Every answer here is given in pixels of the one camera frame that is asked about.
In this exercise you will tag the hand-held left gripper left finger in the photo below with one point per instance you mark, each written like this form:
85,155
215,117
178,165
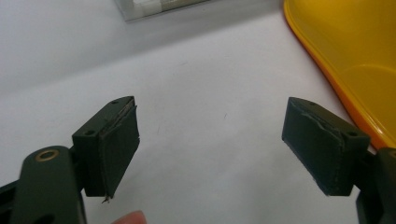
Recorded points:
106,149

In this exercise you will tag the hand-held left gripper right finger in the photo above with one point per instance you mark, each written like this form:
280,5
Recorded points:
323,149

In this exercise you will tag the yellow rubber boot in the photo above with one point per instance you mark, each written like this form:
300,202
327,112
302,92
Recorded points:
358,46

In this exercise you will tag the two-tier metal shoe rack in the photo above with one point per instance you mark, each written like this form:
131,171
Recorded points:
146,7

